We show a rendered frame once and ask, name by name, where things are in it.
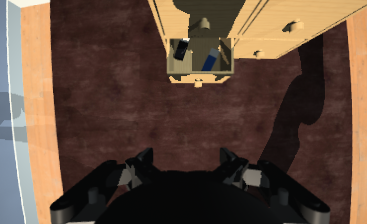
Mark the small wooden chest of drawers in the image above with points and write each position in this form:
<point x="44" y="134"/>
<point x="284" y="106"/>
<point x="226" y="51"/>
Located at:
<point x="248" y="21"/>

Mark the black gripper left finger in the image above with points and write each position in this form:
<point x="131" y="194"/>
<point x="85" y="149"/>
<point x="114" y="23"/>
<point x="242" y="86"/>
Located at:
<point x="87" y="200"/>

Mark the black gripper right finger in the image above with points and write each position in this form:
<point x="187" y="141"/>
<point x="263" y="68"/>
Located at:
<point x="290" y="201"/>

